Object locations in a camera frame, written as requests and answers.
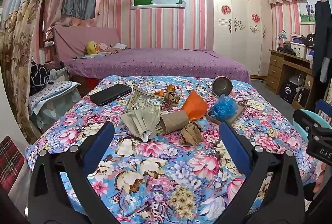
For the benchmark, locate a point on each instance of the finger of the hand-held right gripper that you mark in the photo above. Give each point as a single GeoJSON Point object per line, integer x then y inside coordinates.
{"type": "Point", "coordinates": [324, 111]}
{"type": "Point", "coordinates": [315, 124]}

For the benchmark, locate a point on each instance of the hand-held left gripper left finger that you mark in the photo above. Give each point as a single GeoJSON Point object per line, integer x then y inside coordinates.
{"type": "Point", "coordinates": [99, 145]}

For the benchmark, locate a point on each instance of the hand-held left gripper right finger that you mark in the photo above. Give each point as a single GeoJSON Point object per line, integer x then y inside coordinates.
{"type": "Point", "coordinates": [233, 147]}

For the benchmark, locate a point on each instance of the orange snack bag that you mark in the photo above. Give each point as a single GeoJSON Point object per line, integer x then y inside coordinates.
{"type": "Point", "coordinates": [194, 106]}

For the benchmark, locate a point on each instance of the beige printed snack wrapper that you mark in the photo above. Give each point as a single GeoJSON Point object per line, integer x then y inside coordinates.
{"type": "Point", "coordinates": [145, 103]}

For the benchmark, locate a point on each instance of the person's right hand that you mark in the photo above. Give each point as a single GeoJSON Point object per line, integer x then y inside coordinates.
{"type": "Point", "coordinates": [320, 180]}

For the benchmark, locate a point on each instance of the light blue plastic bin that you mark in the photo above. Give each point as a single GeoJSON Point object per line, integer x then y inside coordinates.
{"type": "Point", "coordinates": [300, 132]}

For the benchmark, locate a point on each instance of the wooden board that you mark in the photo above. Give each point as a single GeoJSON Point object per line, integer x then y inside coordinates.
{"type": "Point", "coordinates": [238, 112]}

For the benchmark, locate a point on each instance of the blue crumpled plastic bag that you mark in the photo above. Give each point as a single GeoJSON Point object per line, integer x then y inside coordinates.
{"type": "Point", "coordinates": [223, 108]}

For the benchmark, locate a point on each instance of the black shopping bag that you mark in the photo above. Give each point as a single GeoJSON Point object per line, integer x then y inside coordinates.
{"type": "Point", "coordinates": [288, 92]}

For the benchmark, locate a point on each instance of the small white fan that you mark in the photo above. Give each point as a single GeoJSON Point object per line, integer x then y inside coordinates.
{"type": "Point", "coordinates": [297, 81]}

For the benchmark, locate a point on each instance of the black smartphone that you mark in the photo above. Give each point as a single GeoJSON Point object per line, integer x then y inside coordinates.
{"type": "Point", "coordinates": [111, 94]}

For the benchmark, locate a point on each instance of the pink cup with steel lining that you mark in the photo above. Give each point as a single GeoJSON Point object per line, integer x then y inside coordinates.
{"type": "Point", "coordinates": [221, 86]}

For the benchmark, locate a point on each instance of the wooden desk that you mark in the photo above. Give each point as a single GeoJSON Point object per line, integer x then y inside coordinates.
{"type": "Point", "coordinates": [276, 68]}

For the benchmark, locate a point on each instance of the cardboard tube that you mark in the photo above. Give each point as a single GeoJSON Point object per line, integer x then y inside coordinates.
{"type": "Point", "coordinates": [173, 121]}

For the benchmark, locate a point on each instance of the bedside table with dotted cloth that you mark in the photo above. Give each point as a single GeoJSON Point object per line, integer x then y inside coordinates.
{"type": "Point", "coordinates": [51, 99]}

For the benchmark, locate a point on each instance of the white storage box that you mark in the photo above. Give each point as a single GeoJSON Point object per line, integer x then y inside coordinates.
{"type": "Point", "coordinates": [298, 49]}

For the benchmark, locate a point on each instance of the black bag with white print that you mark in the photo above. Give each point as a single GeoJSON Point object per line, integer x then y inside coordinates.
{"type": "Point", "coordinates": [310, 40]}

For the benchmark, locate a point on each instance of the dark hanging clothes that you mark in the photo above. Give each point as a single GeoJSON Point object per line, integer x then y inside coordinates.
{"type": "Point", "coordinates": [323, 37]}

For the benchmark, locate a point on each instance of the desk lamp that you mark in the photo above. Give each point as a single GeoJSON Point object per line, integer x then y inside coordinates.
{"type": "Point", "coordinates": [281, 36]}

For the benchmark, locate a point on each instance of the black white patterned bag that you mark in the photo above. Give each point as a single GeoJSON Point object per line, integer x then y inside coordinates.
{"type": "Point", "coordinates": [39, 77]}

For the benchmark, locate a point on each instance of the red plaid cloth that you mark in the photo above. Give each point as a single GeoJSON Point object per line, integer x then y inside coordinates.
{"type": "Point", "coordinates": [10, 161]}

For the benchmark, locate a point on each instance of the yellow duck plush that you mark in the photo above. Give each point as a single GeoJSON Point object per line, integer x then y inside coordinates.
{"type": "Point", "coordinates": [92, 48]}

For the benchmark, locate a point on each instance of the pink plush toy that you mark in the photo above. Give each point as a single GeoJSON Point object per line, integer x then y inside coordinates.
{"type": "Point", "coordinates": [103, 46]}

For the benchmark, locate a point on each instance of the bed with purple dotted cover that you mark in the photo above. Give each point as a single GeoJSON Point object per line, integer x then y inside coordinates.
{"type": "Point", "coordinates": [155, 63]}

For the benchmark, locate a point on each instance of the white cloth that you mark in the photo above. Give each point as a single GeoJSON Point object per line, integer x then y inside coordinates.
{"type": "Point", "coordinates": [120, 45]}

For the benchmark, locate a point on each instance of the small framed couple photo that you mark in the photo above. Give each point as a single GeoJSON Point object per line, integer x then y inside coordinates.
{"type": "Point", "coordinates": [307, 10]}

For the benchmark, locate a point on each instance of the pink covered headboard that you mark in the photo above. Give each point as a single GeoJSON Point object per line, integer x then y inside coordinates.
{"type": "Point", "coordinates": [77, 40]}

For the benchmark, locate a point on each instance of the white power strip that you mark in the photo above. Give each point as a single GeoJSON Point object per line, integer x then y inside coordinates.
{"type": "Point", "coordinates": [48, 44]}

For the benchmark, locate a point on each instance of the white wardrobe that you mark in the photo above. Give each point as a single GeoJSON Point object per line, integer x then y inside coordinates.
{"type": "Point", "coordinates": [238, 32]}

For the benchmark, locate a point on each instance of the beige floral curtain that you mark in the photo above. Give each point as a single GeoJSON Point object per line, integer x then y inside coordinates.
{"type": "Point", "coordinates": [18, 58]}

